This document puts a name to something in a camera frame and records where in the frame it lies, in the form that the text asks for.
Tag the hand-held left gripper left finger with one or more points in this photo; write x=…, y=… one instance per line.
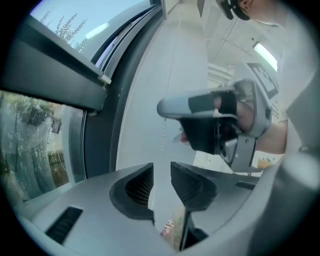
x=95, y=200

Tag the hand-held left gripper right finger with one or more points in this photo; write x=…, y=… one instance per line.
x=225, y=192

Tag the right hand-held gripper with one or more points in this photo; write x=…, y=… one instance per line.
x=200, y=135

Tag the person's right forearm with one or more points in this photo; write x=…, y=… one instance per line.
x=272, y=137

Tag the person's right hand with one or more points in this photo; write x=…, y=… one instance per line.
x=245, y=117

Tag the white ceiling ducts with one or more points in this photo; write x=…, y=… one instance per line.
x=220, y=72

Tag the long ceiling light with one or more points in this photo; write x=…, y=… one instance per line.
x=266, y=55

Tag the person's grey paw-print shirt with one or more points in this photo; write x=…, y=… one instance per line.
x=295, y=75

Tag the person's head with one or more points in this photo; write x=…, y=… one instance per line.
x=257, y=12

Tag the dark-framed window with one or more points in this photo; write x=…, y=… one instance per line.
x=50, y=75

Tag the green trees outside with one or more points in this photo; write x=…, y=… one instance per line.
x=67, y=27

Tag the black head-worn camera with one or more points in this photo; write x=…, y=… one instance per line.
x=225, y=8

